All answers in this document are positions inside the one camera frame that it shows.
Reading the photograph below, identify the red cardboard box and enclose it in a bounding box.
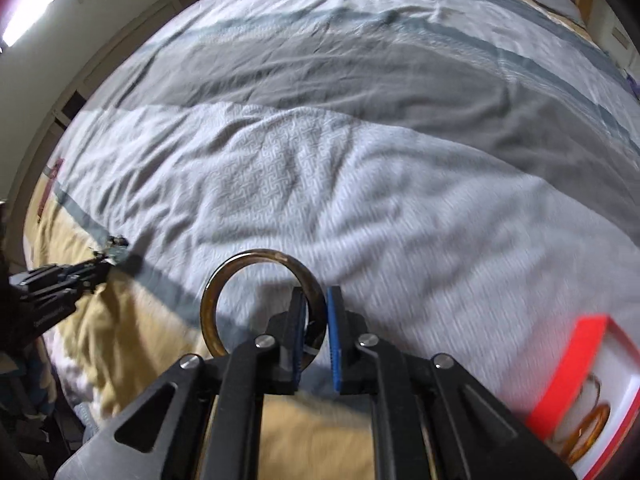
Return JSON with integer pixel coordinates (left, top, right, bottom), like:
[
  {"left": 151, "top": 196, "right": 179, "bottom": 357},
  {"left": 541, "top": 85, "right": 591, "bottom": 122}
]
[{"left": 526, "top": 314, "right": 640, "bottom": 480}]

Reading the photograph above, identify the dark bead bracelet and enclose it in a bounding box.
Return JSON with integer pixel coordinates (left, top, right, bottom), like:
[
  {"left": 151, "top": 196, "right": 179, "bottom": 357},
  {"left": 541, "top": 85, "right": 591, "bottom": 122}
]
[{"left": 91, "top": 234, "right": 129, "bottom": 267}]

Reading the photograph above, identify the dark brown bangle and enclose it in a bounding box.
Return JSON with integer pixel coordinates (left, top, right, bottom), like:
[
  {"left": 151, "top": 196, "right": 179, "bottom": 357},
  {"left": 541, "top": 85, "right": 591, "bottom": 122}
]
[{"left": 200, "top": 249, "right": 327, "bottom": 362}]

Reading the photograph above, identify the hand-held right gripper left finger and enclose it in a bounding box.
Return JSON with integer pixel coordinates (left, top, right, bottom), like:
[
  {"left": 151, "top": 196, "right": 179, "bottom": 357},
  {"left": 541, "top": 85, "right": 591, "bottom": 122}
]
[{"left": 55, "top": 287, "right": 308, "bottom": 480}]

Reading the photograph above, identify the window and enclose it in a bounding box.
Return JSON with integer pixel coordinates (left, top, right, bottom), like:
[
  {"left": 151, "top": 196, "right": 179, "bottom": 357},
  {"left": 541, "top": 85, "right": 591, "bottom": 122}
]
[{"left": 0, "top": 0, "right": 74, "bottom": 52}]

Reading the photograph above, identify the striped duvet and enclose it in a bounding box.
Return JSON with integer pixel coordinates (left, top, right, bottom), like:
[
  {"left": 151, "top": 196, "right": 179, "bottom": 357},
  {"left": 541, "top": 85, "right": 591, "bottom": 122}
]
[{"left": 20, "top": 0, "right": 640, "bottom": 480}]

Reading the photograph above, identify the red cord necklace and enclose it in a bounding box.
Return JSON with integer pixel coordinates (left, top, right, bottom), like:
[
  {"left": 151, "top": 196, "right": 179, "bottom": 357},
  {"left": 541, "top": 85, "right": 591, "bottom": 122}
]
[{"left": 36, "top": 156, "right": 67, "bottom": 224}]

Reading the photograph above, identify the amber bangle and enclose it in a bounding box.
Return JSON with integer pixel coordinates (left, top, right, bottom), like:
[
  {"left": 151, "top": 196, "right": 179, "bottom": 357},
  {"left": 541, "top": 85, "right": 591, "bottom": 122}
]
[{"left": 559, "top": 402, "right": 612, "bottom": 465}]

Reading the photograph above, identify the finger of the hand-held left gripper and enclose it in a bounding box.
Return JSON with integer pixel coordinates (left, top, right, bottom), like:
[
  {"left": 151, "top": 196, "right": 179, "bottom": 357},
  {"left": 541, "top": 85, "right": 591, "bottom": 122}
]
[
  {"left": 15, "top": 259, "right": 110, "bottom": 288},
  {"left": 27, "top": 269, "right": 110, "bottom": 308}
]

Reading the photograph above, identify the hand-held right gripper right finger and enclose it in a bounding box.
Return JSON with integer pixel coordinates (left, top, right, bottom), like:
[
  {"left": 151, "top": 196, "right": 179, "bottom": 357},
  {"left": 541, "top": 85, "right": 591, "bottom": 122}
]
[{"left": 327, "top": 286, "right": 576, "bottom": 480}]

